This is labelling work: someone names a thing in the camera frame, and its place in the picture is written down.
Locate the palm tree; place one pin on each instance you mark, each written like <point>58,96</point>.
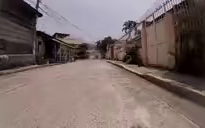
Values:
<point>129,25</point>

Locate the dark bush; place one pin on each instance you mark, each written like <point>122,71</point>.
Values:
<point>133,55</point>

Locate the dark trees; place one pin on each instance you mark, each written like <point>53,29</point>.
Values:
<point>105,43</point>

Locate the grey building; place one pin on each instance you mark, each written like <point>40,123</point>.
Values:
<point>13,33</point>

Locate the pink wall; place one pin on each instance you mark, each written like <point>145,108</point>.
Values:
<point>160,43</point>

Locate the grey concrete road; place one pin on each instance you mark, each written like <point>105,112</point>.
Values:
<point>90,96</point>

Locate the utility pole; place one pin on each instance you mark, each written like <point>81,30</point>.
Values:
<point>36,13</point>

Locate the row of walls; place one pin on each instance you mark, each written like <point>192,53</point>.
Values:
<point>118,50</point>

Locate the pale building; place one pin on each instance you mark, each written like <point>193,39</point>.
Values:
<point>94,54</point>

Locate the dark metal fence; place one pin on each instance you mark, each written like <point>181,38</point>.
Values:
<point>196,43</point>

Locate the low concrete kerb strip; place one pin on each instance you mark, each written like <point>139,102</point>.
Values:
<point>13,70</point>

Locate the concrete pavement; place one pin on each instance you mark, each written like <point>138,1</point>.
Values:
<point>193,81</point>

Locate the grey concrete kerb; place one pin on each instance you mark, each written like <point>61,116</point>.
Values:
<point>176,87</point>

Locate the row of low houses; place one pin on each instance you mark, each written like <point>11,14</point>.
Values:
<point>56,48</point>

